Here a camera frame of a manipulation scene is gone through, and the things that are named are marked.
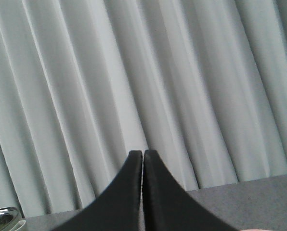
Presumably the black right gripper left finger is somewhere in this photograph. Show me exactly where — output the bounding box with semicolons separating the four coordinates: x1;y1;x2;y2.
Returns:
54;151;143;231

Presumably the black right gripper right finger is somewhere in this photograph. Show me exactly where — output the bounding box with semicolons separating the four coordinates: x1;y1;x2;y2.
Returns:
143;150;235;231

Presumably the pale green electric cooking pot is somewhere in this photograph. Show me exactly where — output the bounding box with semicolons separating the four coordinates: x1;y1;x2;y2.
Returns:
0;207;27;231

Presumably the grey pleated curtain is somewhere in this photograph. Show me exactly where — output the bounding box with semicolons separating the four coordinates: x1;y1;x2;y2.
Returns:
0;0;287;217

